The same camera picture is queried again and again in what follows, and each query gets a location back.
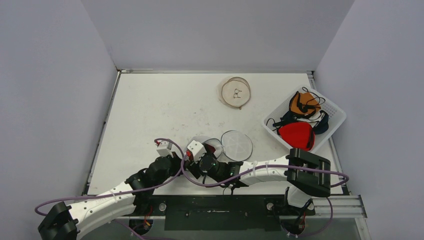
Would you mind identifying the blue-trim mesh laundry bag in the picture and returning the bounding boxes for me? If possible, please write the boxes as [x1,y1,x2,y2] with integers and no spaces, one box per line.
[189,130,253,162]

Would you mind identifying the orange bra black straps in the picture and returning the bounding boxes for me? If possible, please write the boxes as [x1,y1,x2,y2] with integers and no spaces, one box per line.
[288,87,327,120]

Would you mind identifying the maroon satin bra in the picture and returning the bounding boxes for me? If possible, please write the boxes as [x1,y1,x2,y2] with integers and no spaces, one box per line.
[203,143,217,157]

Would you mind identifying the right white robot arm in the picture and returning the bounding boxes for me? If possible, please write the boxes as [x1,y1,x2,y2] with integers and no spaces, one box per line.
[184,148,331,215]

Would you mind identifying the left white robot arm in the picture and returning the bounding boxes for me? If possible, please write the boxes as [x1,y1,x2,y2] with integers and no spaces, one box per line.
[37,152,182,240]

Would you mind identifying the navy blue bra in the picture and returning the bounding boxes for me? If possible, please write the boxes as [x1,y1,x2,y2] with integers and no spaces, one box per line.
[272,110,330,135]

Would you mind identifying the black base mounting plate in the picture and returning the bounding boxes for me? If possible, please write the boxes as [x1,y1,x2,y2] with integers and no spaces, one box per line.
[128,195,316,232]

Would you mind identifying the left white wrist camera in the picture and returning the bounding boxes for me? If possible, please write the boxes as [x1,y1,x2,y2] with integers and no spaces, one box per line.
[155,140,173,157]

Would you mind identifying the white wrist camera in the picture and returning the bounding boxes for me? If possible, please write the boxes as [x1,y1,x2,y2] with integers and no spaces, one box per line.
[186,140,207,164]
[155,140,173,157]

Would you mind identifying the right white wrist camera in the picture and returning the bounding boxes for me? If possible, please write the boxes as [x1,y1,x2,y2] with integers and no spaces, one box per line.
[186,140,207,164]

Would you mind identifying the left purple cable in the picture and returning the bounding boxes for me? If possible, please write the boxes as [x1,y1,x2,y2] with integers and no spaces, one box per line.
[34,138,186,217]

